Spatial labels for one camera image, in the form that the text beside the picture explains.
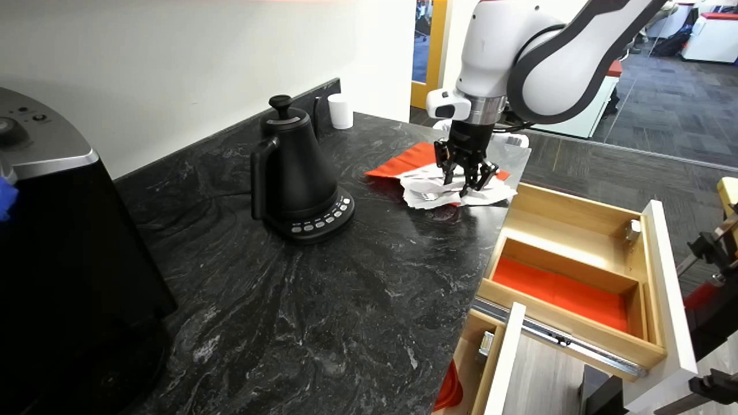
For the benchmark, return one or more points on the white fronted lower drawer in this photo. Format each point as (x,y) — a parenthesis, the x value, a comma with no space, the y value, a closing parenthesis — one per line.
(504,359)

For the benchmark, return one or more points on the yellow door frame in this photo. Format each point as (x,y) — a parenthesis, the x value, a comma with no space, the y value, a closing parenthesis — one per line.
(439,54)

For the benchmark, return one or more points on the black tripod stand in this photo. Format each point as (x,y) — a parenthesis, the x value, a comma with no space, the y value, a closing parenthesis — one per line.
(717,260)

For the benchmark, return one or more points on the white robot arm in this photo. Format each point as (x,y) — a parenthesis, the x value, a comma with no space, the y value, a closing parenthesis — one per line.
(498,47)

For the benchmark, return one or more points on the white mug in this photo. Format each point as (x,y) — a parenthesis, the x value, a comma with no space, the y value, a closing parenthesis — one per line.
(340,113)

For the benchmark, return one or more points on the white paper napkin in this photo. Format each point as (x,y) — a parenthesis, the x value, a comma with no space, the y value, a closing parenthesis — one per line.
(492,196)

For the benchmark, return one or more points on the wooden segmented drawer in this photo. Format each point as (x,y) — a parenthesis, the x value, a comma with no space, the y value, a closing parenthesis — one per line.
(554,222)

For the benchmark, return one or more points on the orange drawer liner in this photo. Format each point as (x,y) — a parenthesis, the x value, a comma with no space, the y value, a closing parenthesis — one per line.
(562,291)

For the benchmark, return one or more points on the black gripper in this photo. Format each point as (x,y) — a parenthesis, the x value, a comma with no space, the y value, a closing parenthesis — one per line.
(468,140)

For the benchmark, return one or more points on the black silver coffee machine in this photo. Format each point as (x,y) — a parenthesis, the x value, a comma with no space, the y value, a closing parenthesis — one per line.
(70,268)

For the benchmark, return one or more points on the metal drawer slide rail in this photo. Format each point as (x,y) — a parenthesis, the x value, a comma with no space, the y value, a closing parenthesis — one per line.
(562,336)

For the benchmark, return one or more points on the blue glove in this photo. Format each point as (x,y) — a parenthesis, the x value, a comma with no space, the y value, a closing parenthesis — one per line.
(5,199)

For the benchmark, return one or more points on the red bowl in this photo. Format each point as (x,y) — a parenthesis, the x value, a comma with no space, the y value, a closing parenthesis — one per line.
(451,393)

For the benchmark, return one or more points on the black electric kettle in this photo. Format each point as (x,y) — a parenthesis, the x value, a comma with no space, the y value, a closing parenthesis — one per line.
(295,175)

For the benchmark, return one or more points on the white cabinet red top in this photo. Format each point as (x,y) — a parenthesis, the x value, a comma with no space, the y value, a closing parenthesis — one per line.
(712,38)

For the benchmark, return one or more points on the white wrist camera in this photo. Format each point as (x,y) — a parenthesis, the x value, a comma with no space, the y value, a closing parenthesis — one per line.
(445,103)

